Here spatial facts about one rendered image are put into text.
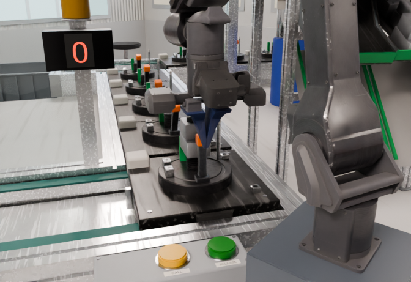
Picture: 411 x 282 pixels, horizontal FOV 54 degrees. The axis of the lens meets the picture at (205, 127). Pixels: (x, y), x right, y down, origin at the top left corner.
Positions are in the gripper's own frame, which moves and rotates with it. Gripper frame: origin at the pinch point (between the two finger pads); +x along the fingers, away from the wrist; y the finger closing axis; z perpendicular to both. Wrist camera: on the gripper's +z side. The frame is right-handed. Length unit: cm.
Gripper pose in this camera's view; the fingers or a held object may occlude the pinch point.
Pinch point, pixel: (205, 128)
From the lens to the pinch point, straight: 65.6
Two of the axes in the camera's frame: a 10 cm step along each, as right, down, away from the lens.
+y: 9.7, -0.8, 2.5
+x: 0.0, 9.5, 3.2
